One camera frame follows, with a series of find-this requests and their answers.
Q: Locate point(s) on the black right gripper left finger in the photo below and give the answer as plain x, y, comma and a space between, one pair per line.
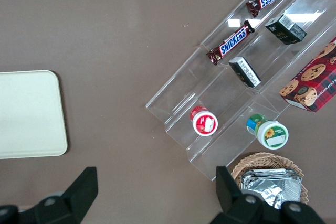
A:
76, 197

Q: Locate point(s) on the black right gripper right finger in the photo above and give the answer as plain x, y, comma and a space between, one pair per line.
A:
231, 203

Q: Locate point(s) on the light wicker basket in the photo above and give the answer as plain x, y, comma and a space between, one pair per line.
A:
262, 159

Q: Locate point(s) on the cream rectangular plastic tray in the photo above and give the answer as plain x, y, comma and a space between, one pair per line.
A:
29, 113

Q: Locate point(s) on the silver foil wrapped packs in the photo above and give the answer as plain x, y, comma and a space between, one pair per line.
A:
273, 184

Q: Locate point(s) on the green sunflower lidded jar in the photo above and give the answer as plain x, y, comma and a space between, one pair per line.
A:
270, 132

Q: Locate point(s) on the red lidded small jar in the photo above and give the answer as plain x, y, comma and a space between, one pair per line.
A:
204, 122

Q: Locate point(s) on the clear acrylic stepped display shelf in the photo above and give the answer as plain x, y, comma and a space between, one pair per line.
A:
210, 82

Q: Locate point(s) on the small black carton box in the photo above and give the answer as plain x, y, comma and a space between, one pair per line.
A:
286, 28
245, 72

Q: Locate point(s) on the red tartan cookie box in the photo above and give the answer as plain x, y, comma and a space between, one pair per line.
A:
312, 82

